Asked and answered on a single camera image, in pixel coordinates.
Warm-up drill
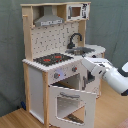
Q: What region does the grey toy sink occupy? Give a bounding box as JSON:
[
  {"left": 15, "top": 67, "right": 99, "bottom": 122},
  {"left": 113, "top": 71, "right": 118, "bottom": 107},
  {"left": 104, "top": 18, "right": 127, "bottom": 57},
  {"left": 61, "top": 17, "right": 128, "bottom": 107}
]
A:
[{"left": 65, "top": 47, "right": 95, "bottom": 55}]

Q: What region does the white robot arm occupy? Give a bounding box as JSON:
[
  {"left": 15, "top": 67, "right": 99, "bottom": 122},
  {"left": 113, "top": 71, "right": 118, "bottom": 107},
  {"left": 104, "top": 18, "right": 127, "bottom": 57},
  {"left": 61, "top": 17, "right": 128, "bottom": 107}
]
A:
[{"left": 82, "top": 57, "right": 128, "bottom": 96}]

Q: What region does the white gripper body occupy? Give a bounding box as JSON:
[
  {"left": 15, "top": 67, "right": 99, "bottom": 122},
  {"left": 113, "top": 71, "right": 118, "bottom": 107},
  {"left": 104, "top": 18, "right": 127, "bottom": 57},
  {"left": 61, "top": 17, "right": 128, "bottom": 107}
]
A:
[{"left": 82, "top": 57, "right": 110, "bottom": 78}]

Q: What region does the black toy stovetop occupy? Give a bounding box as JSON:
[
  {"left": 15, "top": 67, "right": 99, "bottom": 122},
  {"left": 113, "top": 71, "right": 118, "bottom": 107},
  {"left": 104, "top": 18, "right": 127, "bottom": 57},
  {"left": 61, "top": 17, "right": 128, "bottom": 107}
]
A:
[{"left": 34, "top": 53, "right": 71, "bottom": 66}]

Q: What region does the wooden toy kitchen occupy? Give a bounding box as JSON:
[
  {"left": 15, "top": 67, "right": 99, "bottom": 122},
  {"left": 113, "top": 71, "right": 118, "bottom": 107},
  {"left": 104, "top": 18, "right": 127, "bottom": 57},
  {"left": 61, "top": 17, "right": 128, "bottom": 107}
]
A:
[{"left": 22, "top": 2, "right": 105, "bottom": 128}]

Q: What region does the white oven door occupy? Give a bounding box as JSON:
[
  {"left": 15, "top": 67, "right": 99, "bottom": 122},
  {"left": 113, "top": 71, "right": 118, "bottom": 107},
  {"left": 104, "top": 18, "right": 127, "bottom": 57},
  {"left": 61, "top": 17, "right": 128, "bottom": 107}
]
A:
[{"left": 49, "top": 86, "right": 96, "bottom": 128}]

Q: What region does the toy microwave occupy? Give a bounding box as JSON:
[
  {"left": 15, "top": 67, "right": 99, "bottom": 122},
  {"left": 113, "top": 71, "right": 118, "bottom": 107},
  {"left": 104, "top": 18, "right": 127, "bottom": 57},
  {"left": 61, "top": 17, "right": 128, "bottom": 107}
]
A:
[{"left": 66, "top": 3, "right": 90, "bottom": 21}]

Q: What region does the stove knob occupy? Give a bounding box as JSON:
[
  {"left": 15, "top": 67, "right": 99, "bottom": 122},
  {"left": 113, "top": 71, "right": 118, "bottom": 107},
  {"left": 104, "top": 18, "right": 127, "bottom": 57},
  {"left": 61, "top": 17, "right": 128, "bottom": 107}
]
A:
[
  {"left": 54, "top": 73, "right": 60, "bottom": 79},
  {"left": 72, "top": 66, "right": 78, "bottom": 72}
]

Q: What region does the grey range hood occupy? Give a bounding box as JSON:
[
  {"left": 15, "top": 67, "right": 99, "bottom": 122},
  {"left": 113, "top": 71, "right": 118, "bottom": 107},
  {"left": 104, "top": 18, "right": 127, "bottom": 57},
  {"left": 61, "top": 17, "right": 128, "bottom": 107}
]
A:
[{"left": 34, "top": 6, "right": 64, "bottom": 27}]

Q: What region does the white cabinet door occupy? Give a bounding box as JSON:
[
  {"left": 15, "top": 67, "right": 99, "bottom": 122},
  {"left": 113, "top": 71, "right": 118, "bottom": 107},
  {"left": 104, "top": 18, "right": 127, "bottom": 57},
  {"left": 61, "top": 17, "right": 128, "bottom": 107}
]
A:
[{"left": 78, "top": 55, "right": 103, "bottom": 101}]

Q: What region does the black toy faucet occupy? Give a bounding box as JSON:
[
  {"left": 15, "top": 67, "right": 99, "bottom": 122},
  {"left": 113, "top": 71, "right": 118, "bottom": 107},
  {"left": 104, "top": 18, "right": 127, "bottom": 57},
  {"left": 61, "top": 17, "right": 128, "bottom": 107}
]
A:
[{"left": 67, "top": 33, "right": 82, "bottom": 49}]

